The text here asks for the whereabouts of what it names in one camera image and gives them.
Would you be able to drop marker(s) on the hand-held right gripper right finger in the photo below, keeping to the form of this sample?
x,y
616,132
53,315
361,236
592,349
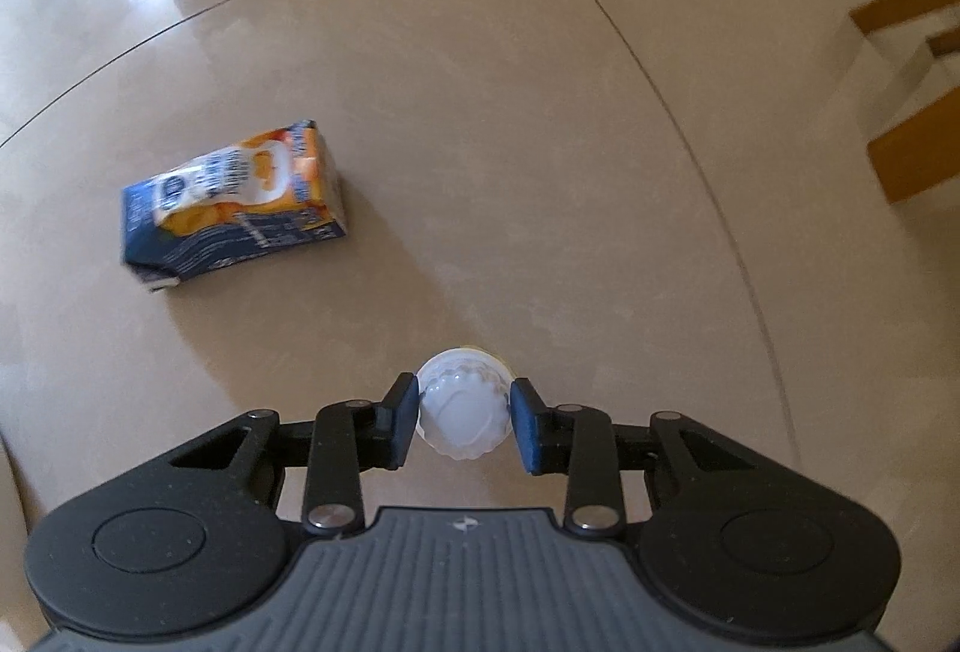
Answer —
x,y
525,427

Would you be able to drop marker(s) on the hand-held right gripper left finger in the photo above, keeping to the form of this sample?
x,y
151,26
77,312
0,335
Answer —
x,y
405,416

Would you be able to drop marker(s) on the small white plastic cup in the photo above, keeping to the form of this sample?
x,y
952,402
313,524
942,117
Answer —
x,y
461,408

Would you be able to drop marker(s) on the orange and blue drink carton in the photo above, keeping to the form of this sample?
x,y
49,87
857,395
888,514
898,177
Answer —
x,y
225,209

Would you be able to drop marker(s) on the wooden furniture frame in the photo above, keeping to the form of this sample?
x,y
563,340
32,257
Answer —
x,y
922,157

